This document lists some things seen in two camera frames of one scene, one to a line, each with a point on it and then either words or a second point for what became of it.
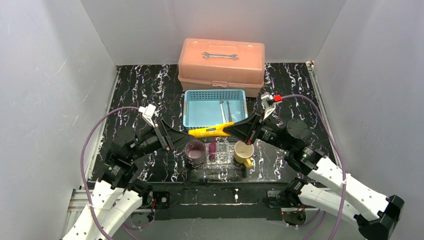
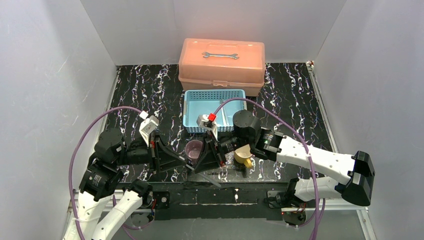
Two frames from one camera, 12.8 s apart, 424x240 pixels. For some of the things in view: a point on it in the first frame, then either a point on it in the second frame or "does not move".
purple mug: x=195 y=151 does not move
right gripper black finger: x=245 y=129 to x=209 y=158
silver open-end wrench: x=206 y=55 does not move
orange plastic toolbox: x=204 y=64 does not move
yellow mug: x=243 y=153 does not move
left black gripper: x=163 y=135 to x=155 y=152
